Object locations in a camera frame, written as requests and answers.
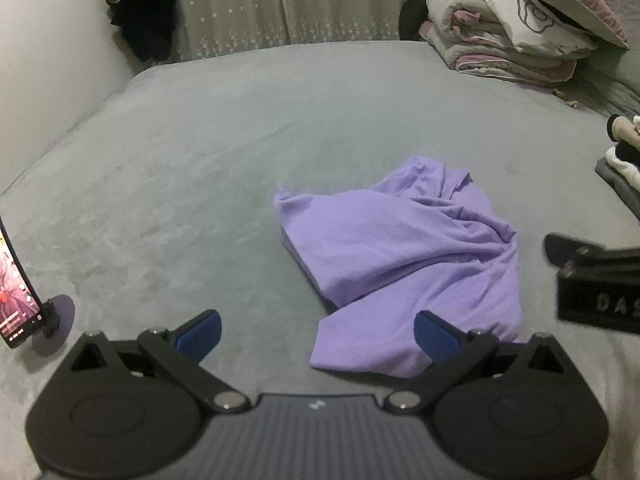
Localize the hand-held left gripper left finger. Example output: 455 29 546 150
65 309 253 415

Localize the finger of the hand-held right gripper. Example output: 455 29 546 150
543 232 640 271

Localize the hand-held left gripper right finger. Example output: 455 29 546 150
384 309 572 416

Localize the purple garment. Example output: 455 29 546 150
273 156 525 378

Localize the white folded garment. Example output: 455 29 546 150
604 147 640 183

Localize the beige and black soft item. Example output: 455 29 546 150
606 114 640 165

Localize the round-based phone stand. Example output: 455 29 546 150
31 294 77 356

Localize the small beige trinket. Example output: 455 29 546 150
552 89 581 111

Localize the smartphone with lit screen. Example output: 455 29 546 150
0 215 43 350

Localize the folded floral quilt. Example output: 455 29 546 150
419 0 601 83

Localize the dark round object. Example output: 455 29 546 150
398 0 431 41

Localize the black hanging clothing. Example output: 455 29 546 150
105 0 176 63

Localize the grey star-patterned curtain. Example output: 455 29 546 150
170 0 441 61

